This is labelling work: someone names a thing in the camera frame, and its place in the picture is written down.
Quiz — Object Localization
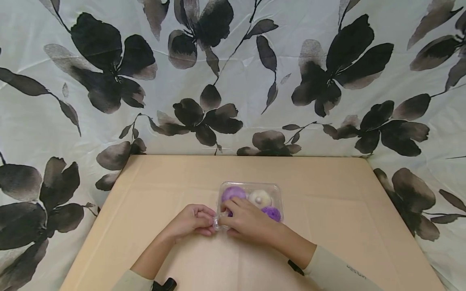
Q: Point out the clear plastic clamshell box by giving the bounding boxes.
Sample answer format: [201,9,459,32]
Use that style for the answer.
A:
[212,181,284,231]

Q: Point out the person's left forearm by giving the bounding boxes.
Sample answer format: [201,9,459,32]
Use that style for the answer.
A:
[111,232,179,291]

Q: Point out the black wrist band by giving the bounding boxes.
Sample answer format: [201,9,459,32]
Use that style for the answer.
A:
[151,278,178,291]
[287,259,305,276]

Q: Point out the person's right hand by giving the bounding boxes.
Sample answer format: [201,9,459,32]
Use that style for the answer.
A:
[220,197,280,245]

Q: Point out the white round pastry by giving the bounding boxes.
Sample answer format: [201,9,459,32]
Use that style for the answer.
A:
[248,190,273,209]

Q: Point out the light purple round pastry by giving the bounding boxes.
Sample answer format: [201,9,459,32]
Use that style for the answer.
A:
[222,186,248,202]

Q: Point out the dark purple round pastry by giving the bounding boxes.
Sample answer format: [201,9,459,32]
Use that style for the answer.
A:
[261,206,282,222]

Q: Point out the person's right forearm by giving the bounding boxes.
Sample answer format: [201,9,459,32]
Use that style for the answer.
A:
[267,224,385,291]

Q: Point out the person's left hand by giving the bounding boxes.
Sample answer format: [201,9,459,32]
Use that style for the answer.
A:
[163,204,218,243]

